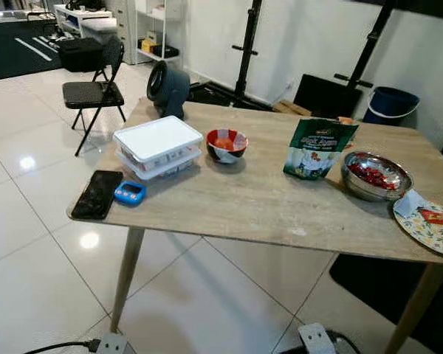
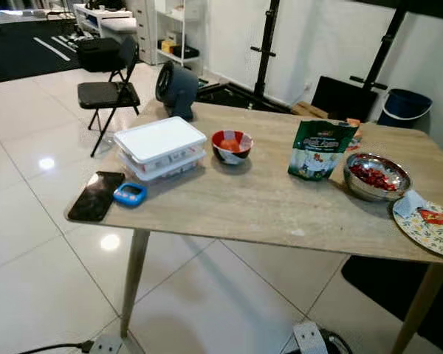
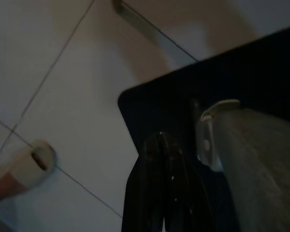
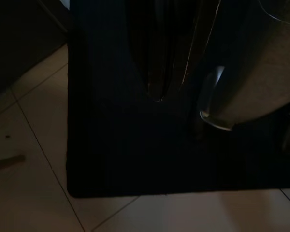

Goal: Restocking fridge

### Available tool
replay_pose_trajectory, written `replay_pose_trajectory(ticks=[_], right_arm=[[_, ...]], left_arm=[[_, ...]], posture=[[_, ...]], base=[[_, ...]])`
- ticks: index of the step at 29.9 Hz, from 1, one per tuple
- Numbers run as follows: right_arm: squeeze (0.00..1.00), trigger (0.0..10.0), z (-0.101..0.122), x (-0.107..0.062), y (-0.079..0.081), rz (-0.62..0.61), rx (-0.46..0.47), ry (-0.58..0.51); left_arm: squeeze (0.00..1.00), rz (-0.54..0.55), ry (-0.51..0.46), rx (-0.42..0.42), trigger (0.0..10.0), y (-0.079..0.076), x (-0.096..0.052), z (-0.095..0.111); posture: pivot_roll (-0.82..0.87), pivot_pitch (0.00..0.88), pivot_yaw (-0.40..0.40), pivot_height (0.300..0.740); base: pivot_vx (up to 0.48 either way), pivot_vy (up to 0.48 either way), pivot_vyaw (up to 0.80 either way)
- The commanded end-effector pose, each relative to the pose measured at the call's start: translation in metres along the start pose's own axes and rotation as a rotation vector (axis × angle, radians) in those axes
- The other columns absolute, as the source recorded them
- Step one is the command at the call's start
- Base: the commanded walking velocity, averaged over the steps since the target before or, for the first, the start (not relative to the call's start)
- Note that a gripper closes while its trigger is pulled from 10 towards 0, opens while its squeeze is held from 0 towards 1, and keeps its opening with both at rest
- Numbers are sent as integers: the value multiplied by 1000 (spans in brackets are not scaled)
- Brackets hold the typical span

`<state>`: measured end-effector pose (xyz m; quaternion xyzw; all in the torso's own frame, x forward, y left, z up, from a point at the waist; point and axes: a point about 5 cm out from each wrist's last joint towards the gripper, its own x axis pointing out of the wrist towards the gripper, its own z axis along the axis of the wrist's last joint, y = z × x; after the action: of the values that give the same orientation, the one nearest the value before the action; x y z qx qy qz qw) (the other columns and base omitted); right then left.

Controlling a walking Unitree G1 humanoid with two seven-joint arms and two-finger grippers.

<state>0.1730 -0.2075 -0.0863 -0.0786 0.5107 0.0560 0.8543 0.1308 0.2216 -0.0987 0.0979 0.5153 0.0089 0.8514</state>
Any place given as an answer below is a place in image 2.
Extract stainless steel bowl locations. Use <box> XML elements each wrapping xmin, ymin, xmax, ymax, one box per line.
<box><xmin>343</xmin><ymin>153</ymin><xmax>413</xmax><ymax>204</ymax></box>

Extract black smartphone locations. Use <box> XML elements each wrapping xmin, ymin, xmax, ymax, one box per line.
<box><xmin>66</xmin><ymin>171</ymin><xmax>126</xmax><ymax>223</ymax></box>

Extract dark carpet with white lines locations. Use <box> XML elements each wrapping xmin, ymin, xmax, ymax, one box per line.
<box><xmin>0</xmin><ymin>18</ymin><xmax>97</xmax><ymax>84</ymax></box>

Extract blue digital timer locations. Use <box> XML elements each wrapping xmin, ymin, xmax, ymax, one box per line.
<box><xmin>111</xmin><ymin>181</ymin><xmax>148</xmax><ymax>208</ymax></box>

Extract black folding chair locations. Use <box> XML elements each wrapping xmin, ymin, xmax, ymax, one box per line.
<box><xmin>78</xmin><ymin>35</ymin><xmax>142</xmax><ymax>158</ymax></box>

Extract black bag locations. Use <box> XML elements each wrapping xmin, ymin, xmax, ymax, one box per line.
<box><xmin>77</xmin><ymin>37</ymin><xmax>123</xmax><ymax>73</ymax></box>

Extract white desk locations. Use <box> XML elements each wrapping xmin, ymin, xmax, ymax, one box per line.
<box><xmin>72</xmin><ymin>4</ymin><xmax>138</xmax><ymax>36</ymax></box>

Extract dark grey table fan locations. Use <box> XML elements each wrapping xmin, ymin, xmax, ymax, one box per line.
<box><xmin>154</xmin><ymin>60</ymin><xmax>200</xmax><ymax>121</ymax></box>

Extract small yellow box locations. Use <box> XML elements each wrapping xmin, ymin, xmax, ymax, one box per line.
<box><xmin>160</xmin><ymin>38</ymin><xmax>179</xmax><ymax>55</ymax></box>

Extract white shelf unit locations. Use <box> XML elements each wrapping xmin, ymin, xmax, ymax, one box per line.
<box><xmin>154</xmin><ymin>0</ymin><xmax>209</xmax><ymax>69</ymax></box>

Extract black case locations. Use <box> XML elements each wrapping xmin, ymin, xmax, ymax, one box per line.
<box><xmin>172</xmin><ymin>46</ymin><xmax>201</xmax><ymax>60</ymax></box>

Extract orange food pieces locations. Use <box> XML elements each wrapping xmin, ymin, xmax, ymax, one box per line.
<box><xmin>218</xmin><ymin>136</ymin><xmax>244</xmax><ymax>153</ymax></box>

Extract red and white bowl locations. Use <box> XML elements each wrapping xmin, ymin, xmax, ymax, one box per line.
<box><xmin>210</xmin><ymin>131</ymin><xmax>255</xmax><ymax>166</ymax></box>

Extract light wooden table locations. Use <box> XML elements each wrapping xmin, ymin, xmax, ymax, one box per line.
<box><xmin>66</xmin><ymin>101</ymin><xmax>443</xmax><ymax>354</ymax></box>

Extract black wheeled pole stand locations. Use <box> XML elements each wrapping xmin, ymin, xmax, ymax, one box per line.
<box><xmin>349</xmin><ymin>0</ymin><xmax>408</xmax><ymax>93</ymax></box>
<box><xmin>196</xmin><ymin>0</ymin><xmax>285</xmax><ymax>111</ymax></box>

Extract small wooden crate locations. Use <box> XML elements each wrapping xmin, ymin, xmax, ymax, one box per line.
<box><xmin>291</xmin><ymin>101</ymin><xmax>330</xmax><ymax>119</ymax></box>

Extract green snack bag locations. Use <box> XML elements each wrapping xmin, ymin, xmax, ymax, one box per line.
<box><xmin>287</xmin><ymin>119</ymin><xmax>361</xmax><ymax>182</ymax></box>

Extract black flat panel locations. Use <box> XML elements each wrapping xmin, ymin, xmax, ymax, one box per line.
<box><xmin>311</xmin><ymin>76</ymin><xmax>379</xmax><ymax>123</ymax></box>

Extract red wrapped candies heap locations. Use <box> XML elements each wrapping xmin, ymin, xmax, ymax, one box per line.
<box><xmin>351</xmin><ymin>164</ymin><xmax>399</xmax><ymax>191</ymax></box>

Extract white and blue packet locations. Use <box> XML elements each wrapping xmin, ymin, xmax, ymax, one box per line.
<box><xmin>392</xmin><ymin>190</ymin><xmax>429</xmax><ymax>219</ymax></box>

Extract blue plastic bucket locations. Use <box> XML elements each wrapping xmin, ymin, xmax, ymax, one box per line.
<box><xmin>376</xmin><ymin>88</ymin><xmax>434</xmax><ymax>128</ymax></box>

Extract floral pattern plate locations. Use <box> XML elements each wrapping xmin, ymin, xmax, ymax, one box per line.
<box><xmin>391</xmin><ymin>195</ymin><xmax>443</xmax><ymax>258</ymax></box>

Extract red snack packet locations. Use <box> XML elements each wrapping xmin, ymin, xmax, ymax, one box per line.
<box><xmin>416</xmin><ymin>209</ymin><xmax>443</xmax><ymax>226</ymax></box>

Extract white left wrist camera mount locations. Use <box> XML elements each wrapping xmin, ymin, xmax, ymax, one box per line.
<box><xmin>88</xmin><ymin>335</ymin><xmax>126</xmax><ymax>354</ymax></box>

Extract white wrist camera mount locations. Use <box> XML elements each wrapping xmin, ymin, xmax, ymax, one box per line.
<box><xmin>292</xmin><ymin>321</ymin><xmax>330</xmax><ymax>354</ymax></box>
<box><xmin>88</xmin><ymin>335</ymin><xmax>126</xmax><ymax>354</ymax></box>

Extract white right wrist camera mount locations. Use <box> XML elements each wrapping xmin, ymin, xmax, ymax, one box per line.
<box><xmin>292</xmin><ymin>321</ymin><xmax>330</xmax><ymax>354</ymax></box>

